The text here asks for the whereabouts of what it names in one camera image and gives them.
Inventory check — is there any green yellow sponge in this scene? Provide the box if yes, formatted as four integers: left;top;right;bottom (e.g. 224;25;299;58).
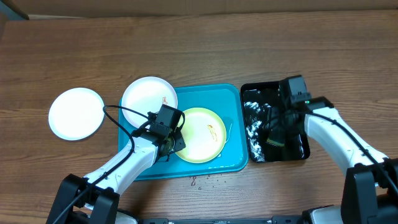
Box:
266;138;285;147

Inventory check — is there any yellow plate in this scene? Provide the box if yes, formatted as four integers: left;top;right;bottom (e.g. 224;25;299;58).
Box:
176;108;227;164

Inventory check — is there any white plate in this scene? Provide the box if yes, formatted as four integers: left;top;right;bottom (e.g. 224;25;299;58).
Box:
121;77;178;116
48;88;104;141

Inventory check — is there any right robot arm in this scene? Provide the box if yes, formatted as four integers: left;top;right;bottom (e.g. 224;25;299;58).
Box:
264;97;397;224

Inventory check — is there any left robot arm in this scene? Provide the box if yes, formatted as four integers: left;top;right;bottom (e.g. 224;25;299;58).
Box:
47;122;185;223

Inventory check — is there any black plastic tray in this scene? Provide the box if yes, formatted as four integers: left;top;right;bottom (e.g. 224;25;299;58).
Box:
240;82;310;163

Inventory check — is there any teal plastic tray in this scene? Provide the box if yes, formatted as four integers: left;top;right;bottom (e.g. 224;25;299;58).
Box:
136;83;248;180

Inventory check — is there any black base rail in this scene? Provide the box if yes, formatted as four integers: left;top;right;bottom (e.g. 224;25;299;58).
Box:
138;215;308;224

